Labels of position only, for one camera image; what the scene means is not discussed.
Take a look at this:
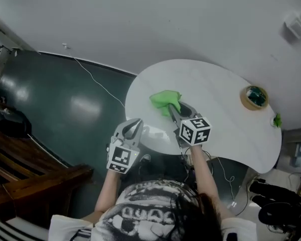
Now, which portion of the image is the black and white striped mat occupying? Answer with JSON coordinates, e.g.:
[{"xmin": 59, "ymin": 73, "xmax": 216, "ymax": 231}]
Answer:
[{"xmin": 0, "ymin": 206, "xmax": 51, "ymax": 241}]

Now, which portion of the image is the white wall box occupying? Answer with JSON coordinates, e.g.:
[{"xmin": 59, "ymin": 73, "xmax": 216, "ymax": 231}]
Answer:
[{"xmin": 281, "ymin": 12, "xmax": 301, "ymax": 44}]

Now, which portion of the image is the dark wooden bench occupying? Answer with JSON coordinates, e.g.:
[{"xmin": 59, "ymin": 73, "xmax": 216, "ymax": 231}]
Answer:
[{"xmin": 0, "ymin": 98, "xmax": 95, "ymax": 223}]

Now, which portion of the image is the black equipment pile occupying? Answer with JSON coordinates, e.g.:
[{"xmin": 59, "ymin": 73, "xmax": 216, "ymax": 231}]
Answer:
[{"xmin": 249, "ymin": 179, "xmax": 301, "ymax": 233}]

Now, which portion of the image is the green cloth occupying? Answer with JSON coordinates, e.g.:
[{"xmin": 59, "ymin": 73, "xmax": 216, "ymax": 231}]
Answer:
[{"xmin": 149, "ymin": 89, "xmax": 184, "ymax": 118}]

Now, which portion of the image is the tan tape roll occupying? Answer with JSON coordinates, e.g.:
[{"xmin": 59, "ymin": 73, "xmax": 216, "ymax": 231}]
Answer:
[{"xmin": 239, "ymin": 85, "xmax": 269, "ymax": 111}]

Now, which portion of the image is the thin white wall cable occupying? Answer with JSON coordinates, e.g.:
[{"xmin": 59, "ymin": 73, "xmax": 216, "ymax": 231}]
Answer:
[{"xmin": 65, "ymin": 46, "xmax": 126, "ymax": 109}]

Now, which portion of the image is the small green plant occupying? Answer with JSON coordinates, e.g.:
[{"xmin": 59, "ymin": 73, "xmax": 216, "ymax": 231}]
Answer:
[{"xmin": 272, "ymin": 112, "xmax": 283, "ymax": 129}]

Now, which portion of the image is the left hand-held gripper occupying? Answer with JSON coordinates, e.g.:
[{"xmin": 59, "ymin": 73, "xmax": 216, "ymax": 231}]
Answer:
[{"xmin": 105, "ymin": 118, "xmax": 144, "ymax": 175}]

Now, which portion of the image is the person's right forearm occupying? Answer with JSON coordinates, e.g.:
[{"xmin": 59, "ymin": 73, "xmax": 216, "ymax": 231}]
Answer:
[{"xmin": 189, "ymin": 144, "xmax": 236, "ymax": 218}]

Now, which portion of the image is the black bag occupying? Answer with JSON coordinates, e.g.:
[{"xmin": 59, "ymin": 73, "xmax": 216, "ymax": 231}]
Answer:
[{"xmin": 0, "ymin": 108, "xmax": 33, "ymax": 138}]

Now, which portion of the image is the person's left forearm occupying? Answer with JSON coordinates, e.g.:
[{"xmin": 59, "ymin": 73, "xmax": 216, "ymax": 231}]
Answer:
[{"xmin": 93, "ymin": 169, "xmax": 128, "ymax": 214}]

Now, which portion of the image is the person's black and white shirt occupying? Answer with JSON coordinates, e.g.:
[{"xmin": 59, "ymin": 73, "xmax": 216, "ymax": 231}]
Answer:
[{"xmin": 48, "ymin": 179, "xmax": 258, "ymax": 241}]

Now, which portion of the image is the white cable under table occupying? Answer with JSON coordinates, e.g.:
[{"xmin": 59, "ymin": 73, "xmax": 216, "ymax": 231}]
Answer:
[{"xmin": 215, "ymin": 156, "xmax": 237, "ymax": 208}]

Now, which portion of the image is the white round tabletop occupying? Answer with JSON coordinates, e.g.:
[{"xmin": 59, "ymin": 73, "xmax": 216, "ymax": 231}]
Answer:
[{"xmin": 124, "ymin": 58, "xmax": 283, "ymax": 175}]

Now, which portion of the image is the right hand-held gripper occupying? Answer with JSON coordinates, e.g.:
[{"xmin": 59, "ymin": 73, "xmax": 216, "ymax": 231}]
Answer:
[{"xmin": 168, "ymin": 100, "xmax": 213, "ymax": 149}]

